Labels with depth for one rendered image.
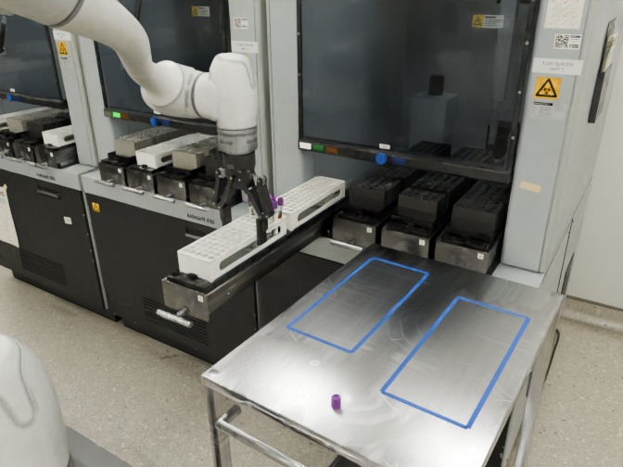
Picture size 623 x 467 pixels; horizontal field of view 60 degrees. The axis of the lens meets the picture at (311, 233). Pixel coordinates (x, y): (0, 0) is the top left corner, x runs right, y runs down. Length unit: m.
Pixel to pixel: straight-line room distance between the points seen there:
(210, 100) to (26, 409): 0.70
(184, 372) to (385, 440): 1.54
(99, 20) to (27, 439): 0.59
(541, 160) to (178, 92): 0.84
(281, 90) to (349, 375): 0.96
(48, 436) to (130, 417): 1.28
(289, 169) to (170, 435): 1.01
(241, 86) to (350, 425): 0.72
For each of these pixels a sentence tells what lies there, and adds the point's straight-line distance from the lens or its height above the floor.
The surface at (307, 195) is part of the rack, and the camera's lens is 1.53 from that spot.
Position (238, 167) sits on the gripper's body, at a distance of 1.24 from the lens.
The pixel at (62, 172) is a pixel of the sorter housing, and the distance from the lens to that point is 2.40.
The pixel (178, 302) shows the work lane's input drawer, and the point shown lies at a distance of 1.26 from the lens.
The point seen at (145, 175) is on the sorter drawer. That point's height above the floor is 0.80.
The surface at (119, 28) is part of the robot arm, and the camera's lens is 0.94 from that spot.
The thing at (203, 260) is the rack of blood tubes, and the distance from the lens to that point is 1.20.
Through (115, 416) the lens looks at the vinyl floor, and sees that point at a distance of 2.17.
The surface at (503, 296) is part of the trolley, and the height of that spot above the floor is 0.82.
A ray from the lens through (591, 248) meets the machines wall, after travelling 2.65.
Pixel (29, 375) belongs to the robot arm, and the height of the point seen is 0.93.
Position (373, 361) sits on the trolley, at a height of 0.82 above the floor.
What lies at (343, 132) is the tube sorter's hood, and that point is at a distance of 1.53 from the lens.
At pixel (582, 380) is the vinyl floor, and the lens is 2.41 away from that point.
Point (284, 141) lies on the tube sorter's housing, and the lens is 1.66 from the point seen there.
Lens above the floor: 1.41
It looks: 25 degrees down
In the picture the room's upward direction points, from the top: 1 degrees counter-clockwise
